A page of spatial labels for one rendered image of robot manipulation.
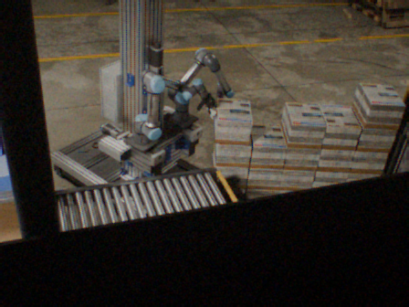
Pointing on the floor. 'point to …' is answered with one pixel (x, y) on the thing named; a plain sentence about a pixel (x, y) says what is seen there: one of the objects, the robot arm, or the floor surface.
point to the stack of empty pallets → (370, 8)
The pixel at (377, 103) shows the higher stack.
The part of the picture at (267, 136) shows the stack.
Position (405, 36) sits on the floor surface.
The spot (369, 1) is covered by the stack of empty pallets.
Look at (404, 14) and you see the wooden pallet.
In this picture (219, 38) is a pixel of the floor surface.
